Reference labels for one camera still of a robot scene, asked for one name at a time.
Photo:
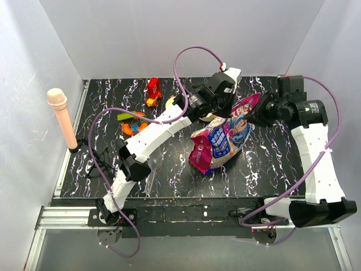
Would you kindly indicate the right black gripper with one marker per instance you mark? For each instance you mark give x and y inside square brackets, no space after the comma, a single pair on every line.
[256,116]

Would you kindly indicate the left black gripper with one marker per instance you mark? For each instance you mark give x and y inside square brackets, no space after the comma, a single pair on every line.
[227,112]

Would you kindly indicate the pink pet food bag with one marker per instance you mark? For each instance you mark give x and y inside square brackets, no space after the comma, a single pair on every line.
[222,138]

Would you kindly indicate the clear plastic scoop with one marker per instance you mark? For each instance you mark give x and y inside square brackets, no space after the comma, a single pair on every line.
[154,162]

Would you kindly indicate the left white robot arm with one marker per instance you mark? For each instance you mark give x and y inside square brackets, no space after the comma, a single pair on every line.
[135,151]

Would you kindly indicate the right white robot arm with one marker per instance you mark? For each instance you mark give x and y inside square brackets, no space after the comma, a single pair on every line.
[317,198]

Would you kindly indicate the cream double pet bowl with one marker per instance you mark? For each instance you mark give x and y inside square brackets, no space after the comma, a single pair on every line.
[208,118]

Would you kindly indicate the red toy block car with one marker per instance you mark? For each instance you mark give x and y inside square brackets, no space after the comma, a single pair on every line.
[154,92]

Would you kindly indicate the orange curved toy track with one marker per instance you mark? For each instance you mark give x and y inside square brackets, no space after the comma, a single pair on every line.
[133,129]

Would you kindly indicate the green toy brick plate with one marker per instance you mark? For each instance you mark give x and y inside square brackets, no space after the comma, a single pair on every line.
[126,116]

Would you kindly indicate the black microphone tripod stand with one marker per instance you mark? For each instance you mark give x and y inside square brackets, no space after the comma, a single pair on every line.
[101,158]

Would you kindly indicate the pink microphone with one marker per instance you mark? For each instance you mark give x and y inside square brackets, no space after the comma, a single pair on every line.
[58,102]

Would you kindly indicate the aluminium frame rail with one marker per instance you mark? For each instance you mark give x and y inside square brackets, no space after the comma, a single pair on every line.
[62,218]

